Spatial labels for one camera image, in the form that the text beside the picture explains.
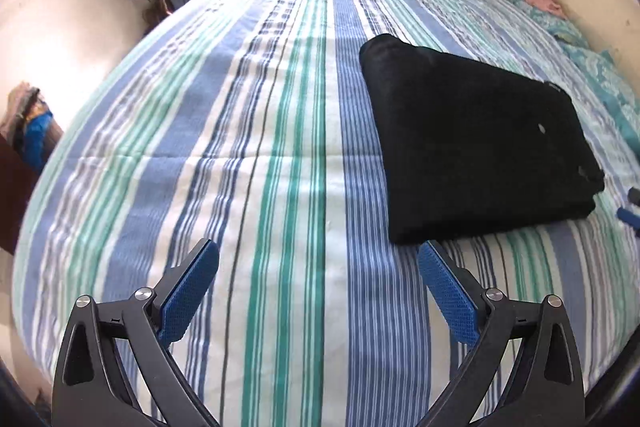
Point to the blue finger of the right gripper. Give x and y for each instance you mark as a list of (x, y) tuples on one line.
[(633, 196), (630, 219)]

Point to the striped blue green bedsheet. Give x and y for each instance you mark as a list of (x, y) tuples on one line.
[(248, 122)]

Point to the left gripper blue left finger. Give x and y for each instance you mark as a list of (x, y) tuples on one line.
[(180, 291)]

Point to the teal floral pillow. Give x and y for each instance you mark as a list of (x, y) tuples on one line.
[(601, 75)]

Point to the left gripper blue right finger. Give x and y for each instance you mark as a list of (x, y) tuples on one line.
[(458, 295)]

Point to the black pants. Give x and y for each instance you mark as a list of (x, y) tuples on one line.
[(470, 149)]

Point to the cream padded headboard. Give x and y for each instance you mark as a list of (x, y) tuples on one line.
[(610, 26)]

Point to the brown wooden dresser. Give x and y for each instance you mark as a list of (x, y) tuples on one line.
[(17, 181)]

